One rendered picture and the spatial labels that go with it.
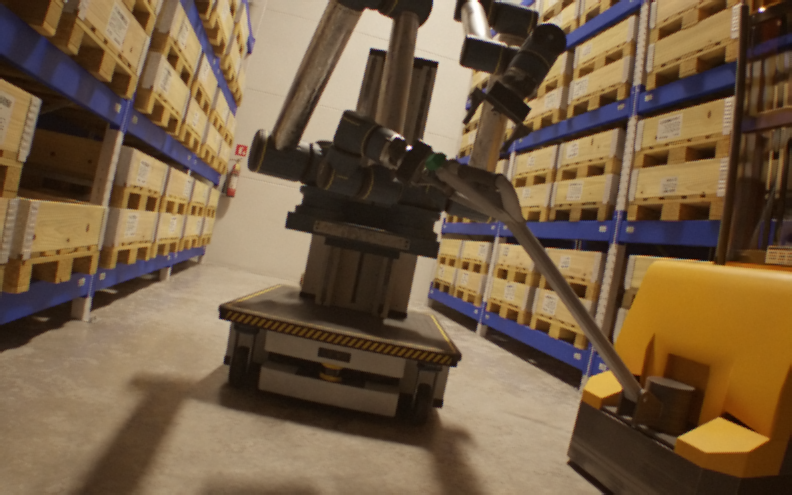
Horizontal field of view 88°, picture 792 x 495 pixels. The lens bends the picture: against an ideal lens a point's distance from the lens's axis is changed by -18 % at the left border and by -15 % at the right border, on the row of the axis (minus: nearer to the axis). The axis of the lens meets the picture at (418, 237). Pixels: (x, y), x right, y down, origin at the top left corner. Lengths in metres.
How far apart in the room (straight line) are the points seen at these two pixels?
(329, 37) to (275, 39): 5.37
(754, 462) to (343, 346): 1.44
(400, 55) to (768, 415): 1.66
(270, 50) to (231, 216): 2.36
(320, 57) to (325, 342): 1.09
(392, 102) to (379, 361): 0.98
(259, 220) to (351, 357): 4.98
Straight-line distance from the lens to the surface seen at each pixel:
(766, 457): 1.67
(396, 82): 1.74
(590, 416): 1.98
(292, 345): 1.97
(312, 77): 1.99
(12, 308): 2.19
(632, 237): 3.25
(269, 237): 6.78
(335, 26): 1.89
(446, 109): 7.34
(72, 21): 2.09
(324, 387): 2.00
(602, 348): 1.59
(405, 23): 1.86
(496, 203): 1.33
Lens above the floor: 0.72
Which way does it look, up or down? 2 degrees up
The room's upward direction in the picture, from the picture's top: 11 degrees clockwise
